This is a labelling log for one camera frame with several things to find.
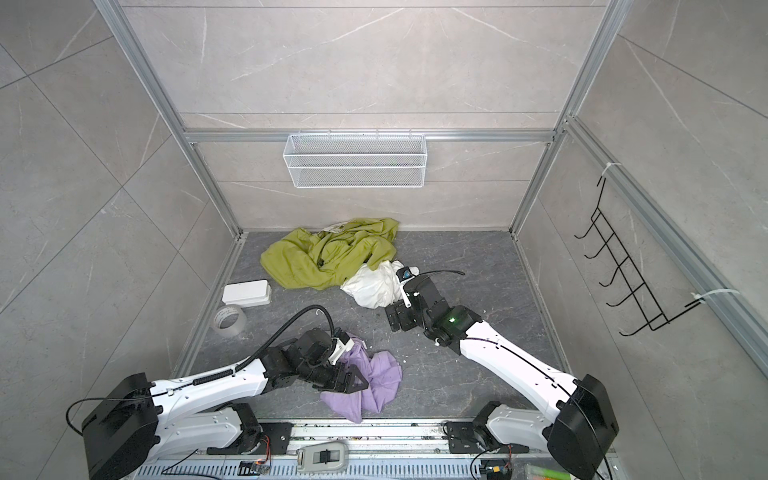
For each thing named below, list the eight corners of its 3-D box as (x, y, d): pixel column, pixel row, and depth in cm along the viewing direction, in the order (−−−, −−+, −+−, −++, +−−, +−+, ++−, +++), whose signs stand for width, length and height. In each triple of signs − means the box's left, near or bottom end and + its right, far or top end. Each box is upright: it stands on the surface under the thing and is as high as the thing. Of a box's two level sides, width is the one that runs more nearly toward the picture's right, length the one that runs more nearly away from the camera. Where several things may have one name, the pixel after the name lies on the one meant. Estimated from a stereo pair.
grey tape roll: (211, 336, 94) (205, 331, 91) (222, 310, 100) (217, 304, 97) (241, 336, 94) (237, 331, 91) (250, 310, 100) (246, 304, 97)
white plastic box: (223, 306, 99) (218, 300, 96) (232, 286, 104) (227, 280, 101) (269, 306, 99) (265, 300, 96) (275, 286, 104) (271, 280, 101)
